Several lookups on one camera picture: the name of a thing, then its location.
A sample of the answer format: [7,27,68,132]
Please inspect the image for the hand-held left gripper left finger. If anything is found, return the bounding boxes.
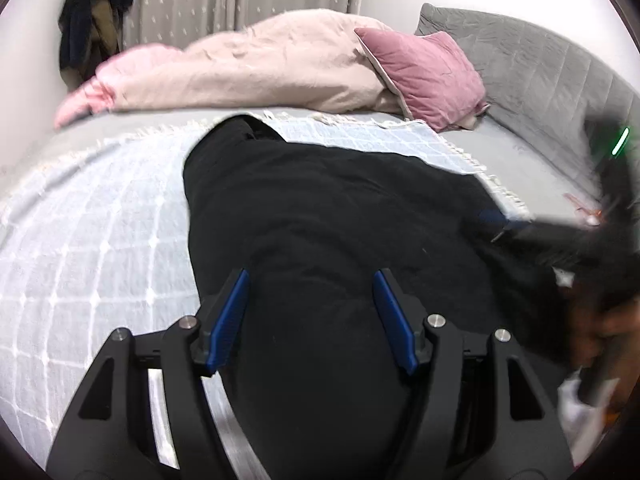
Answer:
[45,267,251,480]

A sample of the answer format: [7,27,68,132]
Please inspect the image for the black coat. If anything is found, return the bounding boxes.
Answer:
[182,116,576,480]

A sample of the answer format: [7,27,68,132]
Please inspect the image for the person's right hand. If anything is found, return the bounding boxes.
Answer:
[567,285,640,366]

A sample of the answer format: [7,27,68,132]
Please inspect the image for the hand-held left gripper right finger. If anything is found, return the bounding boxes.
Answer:
[372,268,576,480]

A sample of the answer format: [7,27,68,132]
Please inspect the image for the pink velvet pillow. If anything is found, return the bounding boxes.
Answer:
[354,27,491,133]

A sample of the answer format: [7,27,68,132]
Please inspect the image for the beige pink duvet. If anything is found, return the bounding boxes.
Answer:
[52,8,416,130]

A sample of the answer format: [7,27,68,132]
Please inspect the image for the white cloth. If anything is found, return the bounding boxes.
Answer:
[557,365,621,466]

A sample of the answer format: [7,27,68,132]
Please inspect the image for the grey quilted headboard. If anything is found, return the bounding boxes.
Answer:
[414,2,640,196]

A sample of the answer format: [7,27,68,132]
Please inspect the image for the grey bed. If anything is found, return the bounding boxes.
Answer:
[0,107,608,231]

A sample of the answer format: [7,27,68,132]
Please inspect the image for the light blue fringed blanket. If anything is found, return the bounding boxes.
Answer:
[0,110,533,466]

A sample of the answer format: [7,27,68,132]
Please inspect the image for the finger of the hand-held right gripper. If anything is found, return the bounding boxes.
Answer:
[475,207,551,248]

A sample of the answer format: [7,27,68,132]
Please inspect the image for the dark hanging clothes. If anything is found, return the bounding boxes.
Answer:
[57,0,135,95]

